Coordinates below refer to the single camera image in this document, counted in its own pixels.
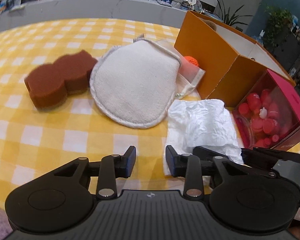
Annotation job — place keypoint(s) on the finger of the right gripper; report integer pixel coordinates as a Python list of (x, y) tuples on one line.
[(207, 153), (266, 153)]

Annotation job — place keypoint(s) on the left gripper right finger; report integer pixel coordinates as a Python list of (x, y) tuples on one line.
[(187, 166)]

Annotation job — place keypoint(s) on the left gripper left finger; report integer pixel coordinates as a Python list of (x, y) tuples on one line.
[(112, 167)]

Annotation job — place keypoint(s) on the white tissue cloth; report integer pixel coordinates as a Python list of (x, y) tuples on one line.
[(204, 123)]

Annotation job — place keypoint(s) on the round white towel pad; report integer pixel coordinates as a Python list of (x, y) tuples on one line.
[(135, 84)]

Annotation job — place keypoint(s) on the brown gourd-shaped sponge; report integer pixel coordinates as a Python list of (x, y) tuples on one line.
[(50, 84)]

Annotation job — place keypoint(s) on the brown fuzzy plush cloth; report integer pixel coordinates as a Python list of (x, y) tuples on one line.
[(211, 24)]

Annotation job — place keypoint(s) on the pink box of red items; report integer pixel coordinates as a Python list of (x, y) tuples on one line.
[(269, 115)]

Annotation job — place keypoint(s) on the orange ball in mesh bag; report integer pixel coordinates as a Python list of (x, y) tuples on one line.
[(188, 77)]

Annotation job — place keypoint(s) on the yellow white checkered tablecloth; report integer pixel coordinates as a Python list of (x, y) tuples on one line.
[(33, 143)]

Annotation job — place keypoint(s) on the orange cardboard box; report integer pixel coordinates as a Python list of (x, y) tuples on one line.
[(233, 62)]

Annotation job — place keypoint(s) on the dark cabinet with plants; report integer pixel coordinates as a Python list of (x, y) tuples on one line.
[(282, 36)]

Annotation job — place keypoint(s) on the potted long-leaf plant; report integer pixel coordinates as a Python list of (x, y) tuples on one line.
[(228, 16)]

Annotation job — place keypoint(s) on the white TV console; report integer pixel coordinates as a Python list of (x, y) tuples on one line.
[(137, 10)]

